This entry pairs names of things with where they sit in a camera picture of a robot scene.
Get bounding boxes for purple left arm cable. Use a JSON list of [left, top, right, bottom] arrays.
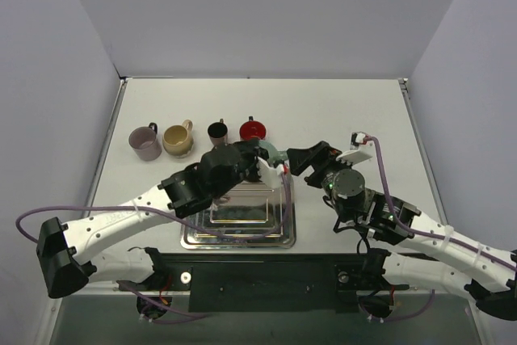
[[15, 170, 294, 324]]

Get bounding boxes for teal glazed mug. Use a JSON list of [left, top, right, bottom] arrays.
[[258, 140, 288, 165]]

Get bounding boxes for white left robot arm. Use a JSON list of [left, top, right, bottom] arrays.
[[36, 141, 284, 299]]

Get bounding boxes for brown glazed mug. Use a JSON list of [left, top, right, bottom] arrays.
[[207, 119, 228, 147]]

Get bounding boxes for shiny steel tray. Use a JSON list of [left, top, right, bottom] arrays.
[[180, 182, 296, 250]]

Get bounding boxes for beige round mug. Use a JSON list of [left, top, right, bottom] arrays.
[[162, 120, 194, 158]]

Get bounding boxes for red mug black handle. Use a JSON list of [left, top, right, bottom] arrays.
[[239, 116, 267, 141]]

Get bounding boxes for pink faceted mug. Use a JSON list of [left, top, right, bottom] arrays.
[[213, 196, 231, 204]]

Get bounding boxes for aluminium frame rail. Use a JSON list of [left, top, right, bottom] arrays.
[[48, 77, 485, 322]]

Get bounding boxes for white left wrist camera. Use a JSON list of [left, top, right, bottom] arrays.
[[257, 158, 288, 189]]

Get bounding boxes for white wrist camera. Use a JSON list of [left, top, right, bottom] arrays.
[[336, 132, 375, 166], [257, 158, 288, 189]]

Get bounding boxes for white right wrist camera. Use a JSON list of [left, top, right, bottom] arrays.
[[336, 132, 375, 166]]

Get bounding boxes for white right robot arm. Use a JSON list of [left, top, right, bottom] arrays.
[[287, 133, 516, 321]]

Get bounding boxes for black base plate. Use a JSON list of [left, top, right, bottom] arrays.
[[134, 247, 393, 313]]

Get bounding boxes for lilac mug black handle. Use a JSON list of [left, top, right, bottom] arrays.
[[128, 122, 162, 162]]

